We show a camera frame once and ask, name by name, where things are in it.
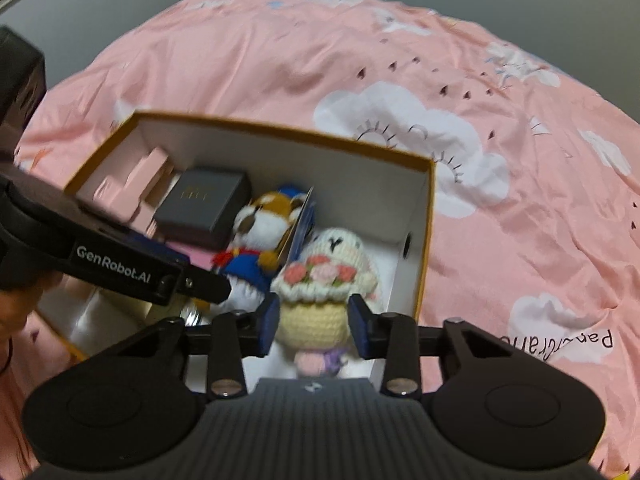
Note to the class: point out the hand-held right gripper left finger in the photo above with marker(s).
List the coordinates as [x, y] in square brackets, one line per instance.
[267, 320]

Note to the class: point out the pink flat case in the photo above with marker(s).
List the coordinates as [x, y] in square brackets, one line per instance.
[200, 260]

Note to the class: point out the person's left hand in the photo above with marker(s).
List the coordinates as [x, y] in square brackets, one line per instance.
[15, 310]

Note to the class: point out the pink printed blanket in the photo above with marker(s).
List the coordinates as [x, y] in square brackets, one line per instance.
[500, 235]

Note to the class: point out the person's left forearm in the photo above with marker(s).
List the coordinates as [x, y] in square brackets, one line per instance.
[12, 425]

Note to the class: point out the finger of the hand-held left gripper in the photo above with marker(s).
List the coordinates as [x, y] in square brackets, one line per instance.
[210, 285]

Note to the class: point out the dark grey gift box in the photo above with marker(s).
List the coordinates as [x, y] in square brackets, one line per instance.
[200, 205]

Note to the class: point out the white cardboard box orange rim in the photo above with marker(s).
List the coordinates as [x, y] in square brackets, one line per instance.
[375, 195]

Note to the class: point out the cream crochet doll with flowers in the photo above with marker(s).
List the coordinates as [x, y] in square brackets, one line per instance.
[312, 320]

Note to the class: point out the plush dog with blue hat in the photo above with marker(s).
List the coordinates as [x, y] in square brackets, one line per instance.
[265, 225]

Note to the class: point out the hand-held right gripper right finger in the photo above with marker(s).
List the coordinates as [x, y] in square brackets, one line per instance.
[356, 325]

